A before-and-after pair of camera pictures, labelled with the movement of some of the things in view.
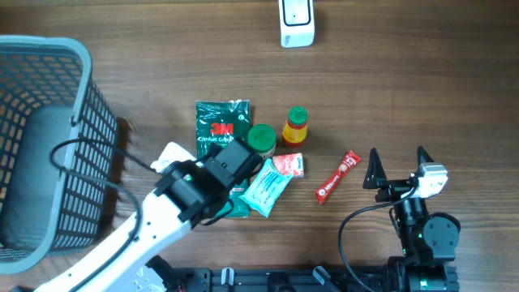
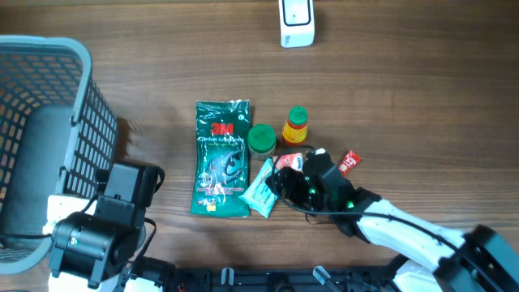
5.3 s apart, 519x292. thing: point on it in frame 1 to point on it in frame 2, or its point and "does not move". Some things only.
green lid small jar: x=262 y=139 does not move
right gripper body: x=393 y=191 to x=302 y=191
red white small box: x=290 y=165 does not move
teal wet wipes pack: x=265 y=192 does not move
